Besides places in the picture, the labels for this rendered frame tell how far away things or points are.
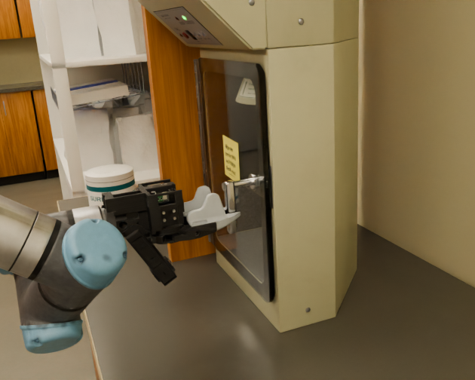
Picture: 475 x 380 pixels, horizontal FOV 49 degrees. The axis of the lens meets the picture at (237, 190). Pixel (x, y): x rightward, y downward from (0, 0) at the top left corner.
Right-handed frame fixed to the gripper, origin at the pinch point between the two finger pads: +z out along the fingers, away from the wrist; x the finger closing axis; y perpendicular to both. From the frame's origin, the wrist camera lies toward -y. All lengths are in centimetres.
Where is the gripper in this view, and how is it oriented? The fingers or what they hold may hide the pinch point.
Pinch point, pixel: (230, 216)
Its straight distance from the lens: 86.8
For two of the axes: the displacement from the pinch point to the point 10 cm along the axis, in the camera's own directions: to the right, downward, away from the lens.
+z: 9.3, -1.7, 3.4
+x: -3.7, -2.6, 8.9
